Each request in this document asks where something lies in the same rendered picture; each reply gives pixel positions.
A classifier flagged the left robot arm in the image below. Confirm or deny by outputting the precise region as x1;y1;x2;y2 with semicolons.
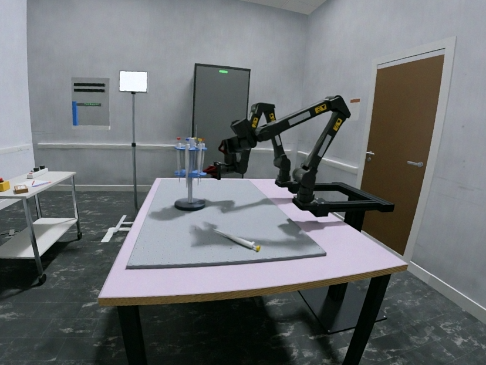
230;95;351;207

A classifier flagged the blue carousel stand with black round base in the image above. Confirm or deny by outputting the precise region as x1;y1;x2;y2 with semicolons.
174;138;206;211

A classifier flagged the grey rectangular mat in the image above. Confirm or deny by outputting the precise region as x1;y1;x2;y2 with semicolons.
126;179;327;269

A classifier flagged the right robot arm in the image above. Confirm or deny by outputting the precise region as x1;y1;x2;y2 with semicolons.
224;102;293;184

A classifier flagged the white pipette with blue button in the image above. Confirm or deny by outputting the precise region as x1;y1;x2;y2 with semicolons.
185;138;190;188

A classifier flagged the white and grey hand pipette with yellow button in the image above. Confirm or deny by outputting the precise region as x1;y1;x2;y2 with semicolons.
195;139;202;183
213;229;261;251

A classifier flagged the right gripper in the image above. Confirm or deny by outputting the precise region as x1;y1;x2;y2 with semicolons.
203;161;228;180

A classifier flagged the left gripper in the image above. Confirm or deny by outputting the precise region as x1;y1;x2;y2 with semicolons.
218;138;246;154

